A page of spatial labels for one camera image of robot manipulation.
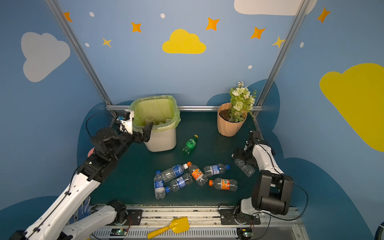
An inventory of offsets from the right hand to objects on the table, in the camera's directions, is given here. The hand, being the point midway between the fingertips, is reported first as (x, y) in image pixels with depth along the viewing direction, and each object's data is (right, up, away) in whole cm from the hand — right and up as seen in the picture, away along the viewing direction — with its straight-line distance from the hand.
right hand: (244, 157), depth 88 cm
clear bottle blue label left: (-49, -14, -8) cm, 52 cm away
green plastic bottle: (-32, +7, +11) cm, 35 cm away
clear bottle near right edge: (+3, -8, +2) cm, 8 cm away
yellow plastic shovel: (-38, -30, -16) cm, 51 cm away
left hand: (-53, +22, -23) cm, 61 cm away
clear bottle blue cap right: (-17, -6, -2) cm, 18 cm away
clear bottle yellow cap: (-59, +23, +9) cm, 65 cm away
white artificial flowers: (-1, +33, +3) cm, 33 cm away
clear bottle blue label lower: (-39, -13, -7) cm, 41 cm away
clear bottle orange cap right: (-9, -13, -7) cm, 18 cm away
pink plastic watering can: (-90, +4, -2) cm, 90 cm away
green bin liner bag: (-52, +29, +10) cm, 60 cm away
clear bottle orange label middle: (-28, -9, -4) cm, 30 cm away
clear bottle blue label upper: (-40, -7, -2) cm, 40 cm away
